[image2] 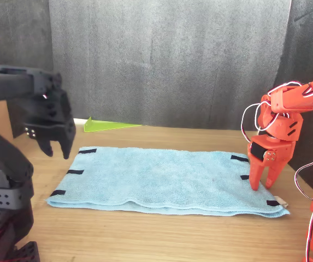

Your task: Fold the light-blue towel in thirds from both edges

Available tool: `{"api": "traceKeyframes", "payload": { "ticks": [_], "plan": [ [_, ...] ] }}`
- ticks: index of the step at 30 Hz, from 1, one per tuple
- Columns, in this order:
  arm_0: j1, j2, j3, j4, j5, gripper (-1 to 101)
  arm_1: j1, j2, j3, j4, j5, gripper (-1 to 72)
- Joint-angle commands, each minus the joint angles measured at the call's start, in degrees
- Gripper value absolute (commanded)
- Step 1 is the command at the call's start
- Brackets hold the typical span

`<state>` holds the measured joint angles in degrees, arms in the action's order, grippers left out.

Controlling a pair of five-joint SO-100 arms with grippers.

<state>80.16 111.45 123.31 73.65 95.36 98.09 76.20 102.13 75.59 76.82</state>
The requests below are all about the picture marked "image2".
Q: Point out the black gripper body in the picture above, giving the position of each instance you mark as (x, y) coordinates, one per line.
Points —
(52, 117)

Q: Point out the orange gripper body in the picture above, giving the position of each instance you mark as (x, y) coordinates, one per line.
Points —
(280, 150)

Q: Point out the light blue terry towel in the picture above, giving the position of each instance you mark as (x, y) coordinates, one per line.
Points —
(159, 180)

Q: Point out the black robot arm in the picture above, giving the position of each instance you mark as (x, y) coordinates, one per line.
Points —
(0, 152)

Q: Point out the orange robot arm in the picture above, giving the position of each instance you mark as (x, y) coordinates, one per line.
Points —
(295, 101)

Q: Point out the black tape strip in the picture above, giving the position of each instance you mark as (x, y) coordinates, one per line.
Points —
(239, 159)
(271, 203)
(244, 177)
(58, 193)
(75, 172)
(88, 151)

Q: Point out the white towel label tag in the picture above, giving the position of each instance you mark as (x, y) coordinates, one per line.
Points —
(282, 202)

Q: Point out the dark grey foam panel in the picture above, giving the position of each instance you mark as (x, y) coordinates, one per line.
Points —
(306, 41)
(22, 32)

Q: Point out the light grey foam panel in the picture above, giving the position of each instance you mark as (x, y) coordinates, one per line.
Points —
(170, 60)

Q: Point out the lime green plastic bracket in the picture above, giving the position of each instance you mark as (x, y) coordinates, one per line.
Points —
(101, 127)

